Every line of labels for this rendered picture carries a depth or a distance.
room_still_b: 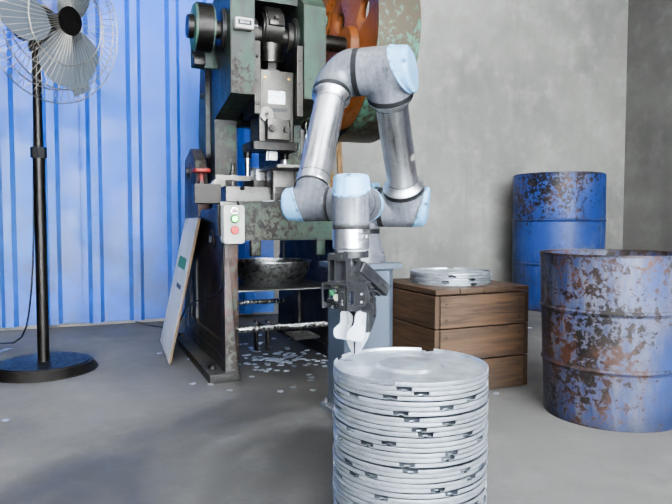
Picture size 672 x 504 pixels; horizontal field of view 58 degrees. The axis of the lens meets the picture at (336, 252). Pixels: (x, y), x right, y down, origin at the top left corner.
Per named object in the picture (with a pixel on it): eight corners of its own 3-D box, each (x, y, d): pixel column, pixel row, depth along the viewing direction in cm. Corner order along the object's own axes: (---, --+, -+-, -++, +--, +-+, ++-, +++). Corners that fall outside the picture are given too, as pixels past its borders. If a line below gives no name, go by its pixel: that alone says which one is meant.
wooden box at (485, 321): (527, 384, 212) (529, 285, 210) (434, 397, 197) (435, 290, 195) (460, 360, 248) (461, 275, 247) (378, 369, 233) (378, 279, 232)
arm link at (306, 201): (312, 41, 152) (272, 204, 130) (354, 37, 149) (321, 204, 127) (324, 75, 162) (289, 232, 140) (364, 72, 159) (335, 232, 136)
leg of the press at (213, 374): (241, 381, 218) (239, 127, 213) (209, 384, 213) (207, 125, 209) (195, 336, 302) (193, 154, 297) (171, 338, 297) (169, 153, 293)
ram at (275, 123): (298, 141, 242) (297, 66, 240) (261, 139, 236) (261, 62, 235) (284, 146, 258) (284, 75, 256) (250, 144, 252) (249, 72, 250)
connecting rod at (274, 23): (292, 89, 243) (292, 1, 241) (263, 86, 238) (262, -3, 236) (276, 98, 262) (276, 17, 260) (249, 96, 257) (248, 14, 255)
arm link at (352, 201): (375, 175, 125) (365, 172, 116) (375, 228, 125) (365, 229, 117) (339, 176, 127) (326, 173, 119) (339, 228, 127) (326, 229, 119)
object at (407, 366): (497, 357, 123) (497, 353, 123) (474, 395, 96) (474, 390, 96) (363, 346, 134) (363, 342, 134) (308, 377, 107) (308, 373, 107)
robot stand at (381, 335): (402, 414, 179) (403, 262, 177) (346, 424, 171) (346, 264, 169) (371, 398, 196) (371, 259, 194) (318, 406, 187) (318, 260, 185)
